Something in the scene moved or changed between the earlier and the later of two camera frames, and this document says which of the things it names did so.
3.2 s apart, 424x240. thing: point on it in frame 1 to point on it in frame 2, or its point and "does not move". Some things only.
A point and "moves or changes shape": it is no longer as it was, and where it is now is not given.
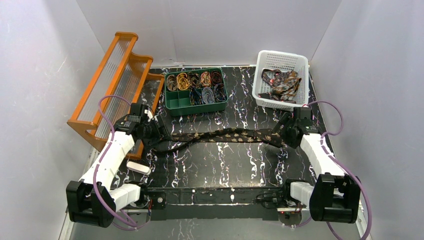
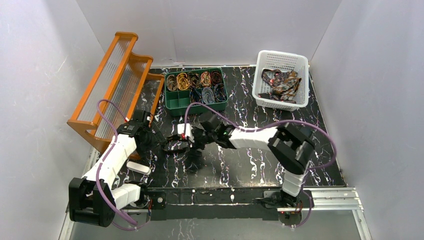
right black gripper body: (282, 131) to (193, 140)
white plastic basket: (272, 60) does not move
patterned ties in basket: (284, 85) does not move
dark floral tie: (167, 141) moves or changes shape
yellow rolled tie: (182, 81) does not move
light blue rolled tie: (207, 95) does not move
